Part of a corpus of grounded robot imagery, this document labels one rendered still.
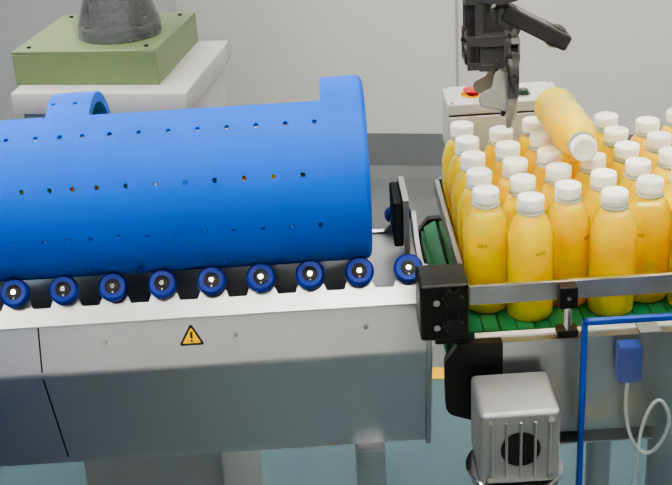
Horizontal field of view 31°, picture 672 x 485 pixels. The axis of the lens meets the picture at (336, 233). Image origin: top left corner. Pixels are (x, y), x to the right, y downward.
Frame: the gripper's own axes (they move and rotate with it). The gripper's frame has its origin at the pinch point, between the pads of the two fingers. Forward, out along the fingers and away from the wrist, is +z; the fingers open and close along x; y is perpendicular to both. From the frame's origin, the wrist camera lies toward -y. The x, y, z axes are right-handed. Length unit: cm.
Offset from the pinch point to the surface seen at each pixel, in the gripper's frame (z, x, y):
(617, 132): 5.2, -2.4, -17.8
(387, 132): 99, -260, 5
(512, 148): 5.3, 1.6, -0.1
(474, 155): 5.2, 3.6, 6.2
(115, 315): 22, 17, 63
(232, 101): 87, -271, 63
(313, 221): 7.5, 19.7, 31.9
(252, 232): 8.8, 19.5, 41.0
